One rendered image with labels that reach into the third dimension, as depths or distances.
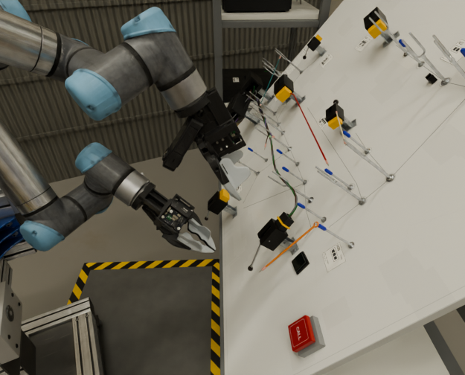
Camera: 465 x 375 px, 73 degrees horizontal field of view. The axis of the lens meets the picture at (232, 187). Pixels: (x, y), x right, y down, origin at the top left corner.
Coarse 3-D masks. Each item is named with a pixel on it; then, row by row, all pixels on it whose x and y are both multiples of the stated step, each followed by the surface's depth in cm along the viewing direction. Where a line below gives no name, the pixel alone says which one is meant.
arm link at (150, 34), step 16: (144, 16) 46; (160, 16) 48; (128, 32) 47; (144, 32) 47; (160, 32) 48; (144, 48) 47; (160, 48) 48; (176, 48) 50; (160, 64) 49; (176, 64) 50; (192, 64) 53; (160, 80) 51; (176, 80) 51
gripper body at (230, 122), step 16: (208, 96) 55; (176, 112) 56; (192, 112) 54; (208, 112) 57; (224, 112) 57; (208, 128) 58; (224, 128) 57; (208, 144) 58; (224, 144) 59; (240, 144) 59
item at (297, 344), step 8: (304, 320) 59; (288, 328) 62; (296, 328) 60; (304, 328) 59; (296, 336) 59; (304, 336) 58; (312, 336) 57; (296, 344) 58; (304, 344) 57; (296, 352) 59
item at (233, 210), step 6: (216, 192) 110; (216, 198) 107; (210, 204) 109; (216, 204) 107; (222, 204) 107; (210, 210) 108; (216, 210) 109; (228, 210) 111; (234, 210) 113; (234, 216) 111
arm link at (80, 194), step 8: (72, 192) 71; (80, 192) 71; (88, 192) 72; (96, 192) 71; (80, 200) 70; (88, 200) 71; (96, 200) 73; (104, 200) 75; (88, 208) 71; (96, 208) 73; (104, 208) 78; (88, 216) 72
